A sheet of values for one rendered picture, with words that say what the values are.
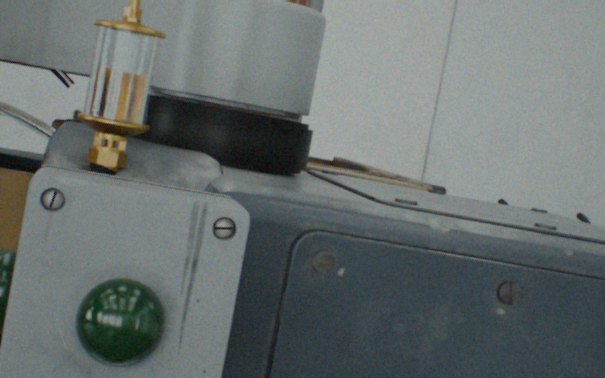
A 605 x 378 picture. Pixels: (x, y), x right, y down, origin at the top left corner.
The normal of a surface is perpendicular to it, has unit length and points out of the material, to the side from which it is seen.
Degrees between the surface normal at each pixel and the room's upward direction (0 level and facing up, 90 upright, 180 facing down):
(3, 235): 90
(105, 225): 90
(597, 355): 90
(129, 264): 90
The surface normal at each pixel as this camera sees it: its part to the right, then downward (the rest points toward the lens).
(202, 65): -0.27, 0.00
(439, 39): 0.16, 0.08
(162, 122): -0.57, -0.07
